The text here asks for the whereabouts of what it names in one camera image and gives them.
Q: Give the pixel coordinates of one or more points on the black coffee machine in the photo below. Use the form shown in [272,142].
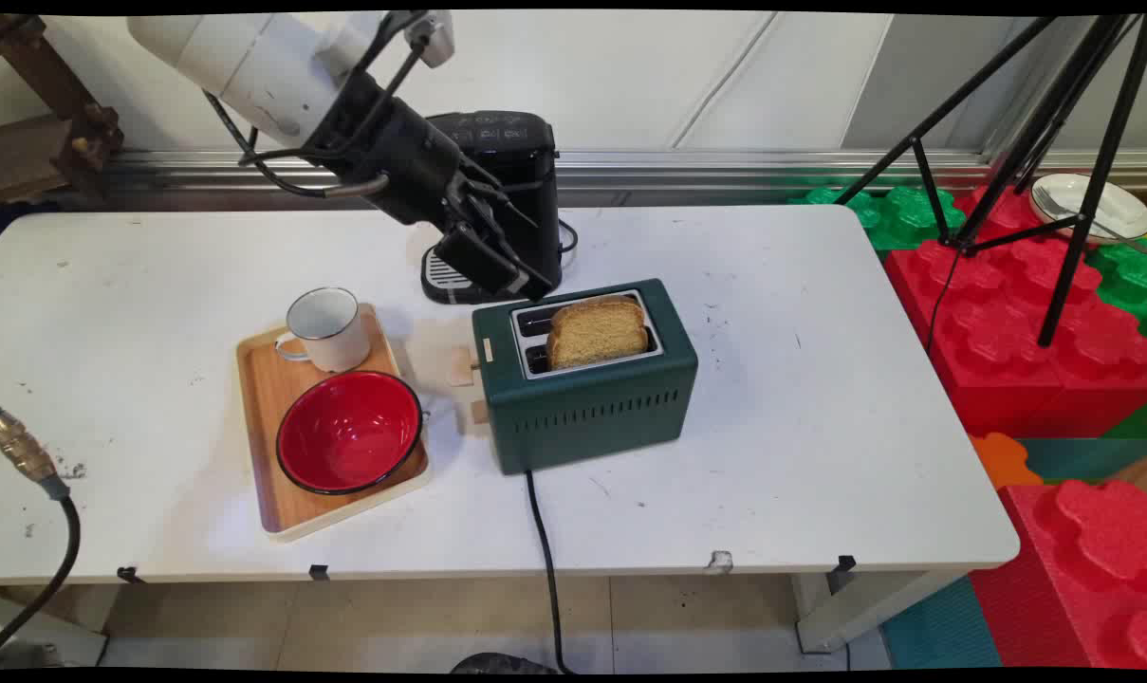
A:
[530,180]

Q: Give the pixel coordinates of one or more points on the teal foam mat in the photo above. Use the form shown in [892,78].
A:
[943,631]

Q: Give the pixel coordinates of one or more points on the dark round object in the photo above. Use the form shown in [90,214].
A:
[502,664]

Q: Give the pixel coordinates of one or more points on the wooden serving tray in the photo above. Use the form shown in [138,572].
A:
[269,455]

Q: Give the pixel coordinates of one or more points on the wooden toaster lever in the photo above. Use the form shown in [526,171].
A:
[461,367]

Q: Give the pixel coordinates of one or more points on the black tripod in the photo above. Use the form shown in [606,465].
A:
[1090,190]

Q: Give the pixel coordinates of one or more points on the large red foam block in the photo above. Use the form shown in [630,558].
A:
[1000,351]

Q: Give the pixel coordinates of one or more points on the aluminium wall rail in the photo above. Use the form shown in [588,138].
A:
[725,169]

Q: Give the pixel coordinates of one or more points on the white enamel mug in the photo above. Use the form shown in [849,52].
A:
[331,332]

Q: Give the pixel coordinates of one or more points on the red enamel bowl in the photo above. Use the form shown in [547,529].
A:
[350,432]

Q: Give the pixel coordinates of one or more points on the green foam block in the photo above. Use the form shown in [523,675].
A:
[1128,280]
[900,213]

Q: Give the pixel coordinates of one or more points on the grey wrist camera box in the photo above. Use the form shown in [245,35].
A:
[433,40]

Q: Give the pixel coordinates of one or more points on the green toaster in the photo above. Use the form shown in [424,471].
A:
[592,417]

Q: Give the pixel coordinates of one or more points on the white plate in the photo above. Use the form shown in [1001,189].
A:
[1066,199]

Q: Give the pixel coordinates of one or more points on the white table leg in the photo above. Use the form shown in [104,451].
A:
[51,636]
[858,612]

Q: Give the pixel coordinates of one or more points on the brown toast slice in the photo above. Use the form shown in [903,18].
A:
[597,332]

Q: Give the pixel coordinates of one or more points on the orange foam piece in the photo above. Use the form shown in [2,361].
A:
[1002,460]

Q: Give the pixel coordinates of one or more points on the clear tape piece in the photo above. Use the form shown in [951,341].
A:
[720,561]

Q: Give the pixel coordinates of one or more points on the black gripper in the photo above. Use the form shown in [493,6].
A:
[393,156]

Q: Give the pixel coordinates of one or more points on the wooden toaster dial knob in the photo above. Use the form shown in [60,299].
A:
[480,412]

